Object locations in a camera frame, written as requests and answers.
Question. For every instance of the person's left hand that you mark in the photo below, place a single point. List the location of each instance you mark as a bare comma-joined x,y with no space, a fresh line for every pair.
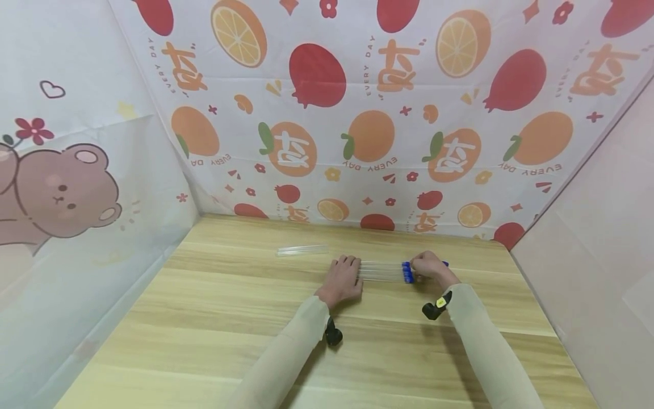
341,283

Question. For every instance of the person's right hand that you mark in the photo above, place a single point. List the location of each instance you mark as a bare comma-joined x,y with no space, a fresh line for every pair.
433,266

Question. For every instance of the person's left fingers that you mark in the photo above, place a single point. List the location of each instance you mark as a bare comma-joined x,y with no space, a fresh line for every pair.
347,262

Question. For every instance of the person's right fingers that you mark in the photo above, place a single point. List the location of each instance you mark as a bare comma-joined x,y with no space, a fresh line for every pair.
421,266

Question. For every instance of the clear tube with blue cap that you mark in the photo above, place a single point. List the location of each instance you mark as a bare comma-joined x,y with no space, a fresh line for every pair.
383,264
383,278
383,271

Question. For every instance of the person's left forearm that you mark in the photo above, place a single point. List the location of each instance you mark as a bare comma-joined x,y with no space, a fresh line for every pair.
286,358

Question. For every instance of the person's right forearm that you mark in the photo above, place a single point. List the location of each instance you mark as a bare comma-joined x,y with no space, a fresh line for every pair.
485,346

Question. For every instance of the black wrist band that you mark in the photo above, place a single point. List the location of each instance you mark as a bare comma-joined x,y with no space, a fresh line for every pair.
434,309
333,335

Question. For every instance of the clear uncapped plastic tube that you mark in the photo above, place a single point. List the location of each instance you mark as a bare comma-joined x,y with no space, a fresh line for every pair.
302,250

